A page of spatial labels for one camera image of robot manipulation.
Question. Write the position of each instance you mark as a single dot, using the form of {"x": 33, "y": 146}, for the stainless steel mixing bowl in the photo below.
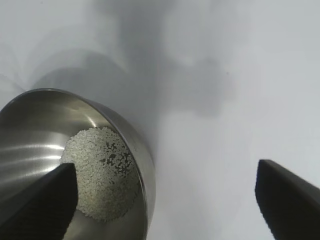
{"x": 37, "y": 120}

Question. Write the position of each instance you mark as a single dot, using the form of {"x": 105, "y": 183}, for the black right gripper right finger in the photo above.
{"x": 287, "y": 202}

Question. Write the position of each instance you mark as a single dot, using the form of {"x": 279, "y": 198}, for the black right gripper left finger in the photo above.
{"x": 42, "y": 210}

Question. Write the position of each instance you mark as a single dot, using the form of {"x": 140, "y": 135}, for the white rice grains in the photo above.
{"x": 100, "y": 175}

